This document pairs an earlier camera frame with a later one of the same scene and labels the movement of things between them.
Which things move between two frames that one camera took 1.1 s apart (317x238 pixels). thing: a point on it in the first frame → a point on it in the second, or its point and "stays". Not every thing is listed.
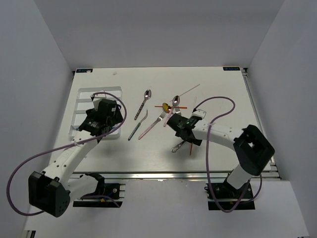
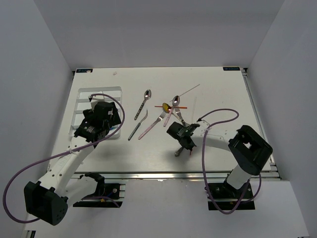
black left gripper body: x=116 y=119 stays
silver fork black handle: x=175 y=148 → x=177 y=152
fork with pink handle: x=160 y=118 stays
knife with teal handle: x=137 y=127 stays
